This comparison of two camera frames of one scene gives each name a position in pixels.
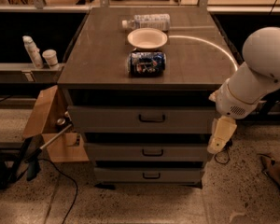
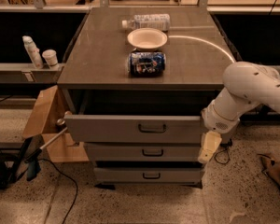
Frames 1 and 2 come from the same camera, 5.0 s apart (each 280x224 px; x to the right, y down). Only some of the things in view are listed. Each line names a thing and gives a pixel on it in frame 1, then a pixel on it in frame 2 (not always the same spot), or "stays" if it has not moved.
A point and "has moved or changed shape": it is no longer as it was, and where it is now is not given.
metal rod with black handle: [34, 165] stays
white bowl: [147, 38] stays
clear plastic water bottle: [147, 21] stays
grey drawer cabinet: [138, 82] stays
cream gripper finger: [221, 129] -> [210, 141]
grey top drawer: [141, 119] has moved or changed shape
